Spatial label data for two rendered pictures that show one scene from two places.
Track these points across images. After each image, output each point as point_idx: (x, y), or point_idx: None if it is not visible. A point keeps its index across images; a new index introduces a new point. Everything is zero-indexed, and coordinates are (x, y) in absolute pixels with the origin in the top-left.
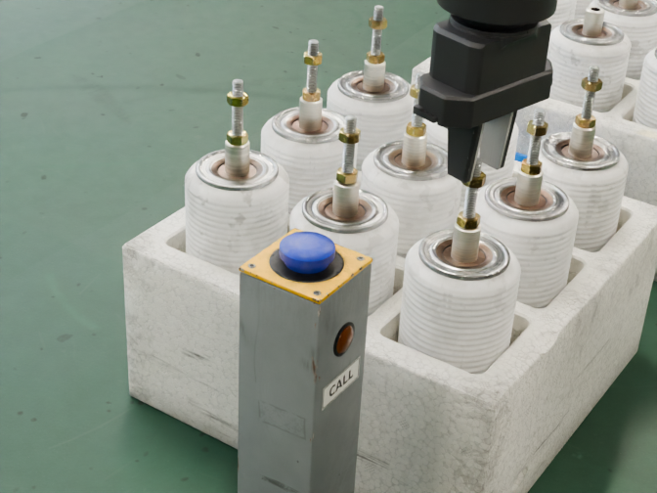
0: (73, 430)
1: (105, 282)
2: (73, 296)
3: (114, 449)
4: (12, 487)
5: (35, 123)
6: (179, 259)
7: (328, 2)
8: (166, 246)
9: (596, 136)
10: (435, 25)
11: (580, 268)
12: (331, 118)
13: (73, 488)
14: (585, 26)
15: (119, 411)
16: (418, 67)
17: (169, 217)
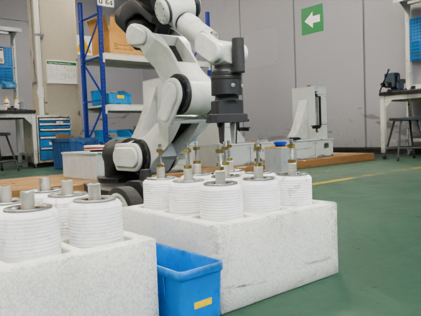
0: (357, 267)
1: (363, 303)
2: (378, 299)
3: (340, 264)
4: (373, 259)
5: None
6: (314, 200)
7: None
8: (319, 201)
9: (148, 178)
10: (242, 100)
11: None
12: (248, 178)
13: (351, 259)
14: (72, 190)
15: (341, 270)
16: (151, 237)
17: (319, 205)
